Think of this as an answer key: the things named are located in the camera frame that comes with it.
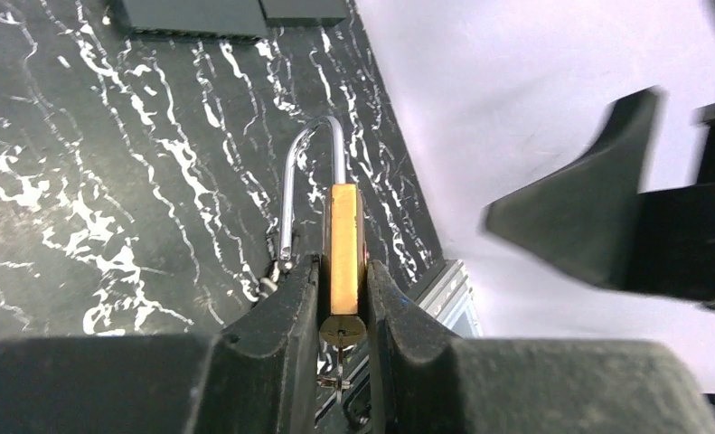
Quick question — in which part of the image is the large brass padlock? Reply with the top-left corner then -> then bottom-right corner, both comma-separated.
278,116 -> 368,349

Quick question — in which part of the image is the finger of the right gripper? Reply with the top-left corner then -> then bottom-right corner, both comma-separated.
484,86 -> 715,304

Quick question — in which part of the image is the small silver key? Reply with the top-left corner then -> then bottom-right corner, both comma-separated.
316,342 -> 354,403

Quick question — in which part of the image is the black flat box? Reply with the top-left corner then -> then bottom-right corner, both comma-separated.
109,0 -> 349,41

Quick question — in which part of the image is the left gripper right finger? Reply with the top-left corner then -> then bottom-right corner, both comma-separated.
366,260 -> 715,433

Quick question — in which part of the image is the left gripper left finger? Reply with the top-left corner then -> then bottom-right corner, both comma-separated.
0,256 -> 319,433

